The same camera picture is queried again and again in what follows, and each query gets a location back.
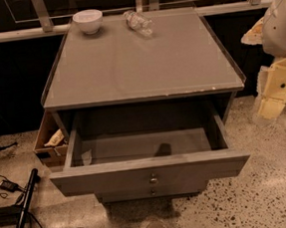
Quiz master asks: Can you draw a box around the white ceramic bowl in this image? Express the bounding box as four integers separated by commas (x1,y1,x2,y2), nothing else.
73,9,103,34

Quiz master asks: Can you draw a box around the lower drawer front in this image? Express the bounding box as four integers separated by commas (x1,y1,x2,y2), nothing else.
95,180,208,204

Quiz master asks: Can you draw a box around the metal window railing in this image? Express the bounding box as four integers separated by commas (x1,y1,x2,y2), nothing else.
0,0,286,45

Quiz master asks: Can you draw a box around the cream packet in box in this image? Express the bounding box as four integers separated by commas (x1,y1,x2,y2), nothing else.
45,129,65,147

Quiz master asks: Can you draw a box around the black power adapter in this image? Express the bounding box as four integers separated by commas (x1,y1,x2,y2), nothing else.
0,180,19,192

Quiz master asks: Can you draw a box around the black object on floor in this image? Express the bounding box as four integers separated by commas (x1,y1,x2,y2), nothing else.
0,140,20,154

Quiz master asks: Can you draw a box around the clear plastic water bottle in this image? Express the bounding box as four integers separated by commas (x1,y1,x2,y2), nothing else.
124,10,153,37

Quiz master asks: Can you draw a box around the grey drawer cabinet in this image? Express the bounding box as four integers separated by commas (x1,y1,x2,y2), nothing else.
33,1,257,209

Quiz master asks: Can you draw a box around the brown cardboard box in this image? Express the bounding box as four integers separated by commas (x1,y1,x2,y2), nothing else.
34,113,68,167

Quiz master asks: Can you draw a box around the white paper scrap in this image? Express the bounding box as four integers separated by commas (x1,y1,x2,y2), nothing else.
82,150,93,166

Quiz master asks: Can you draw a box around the grey top drawer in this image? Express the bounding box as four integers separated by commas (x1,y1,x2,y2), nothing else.
50,101,250,195

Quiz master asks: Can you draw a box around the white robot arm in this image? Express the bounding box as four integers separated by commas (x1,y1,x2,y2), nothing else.
240,0,286,120

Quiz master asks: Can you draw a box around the black tripod pole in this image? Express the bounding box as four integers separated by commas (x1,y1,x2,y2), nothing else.
16,168,39,228

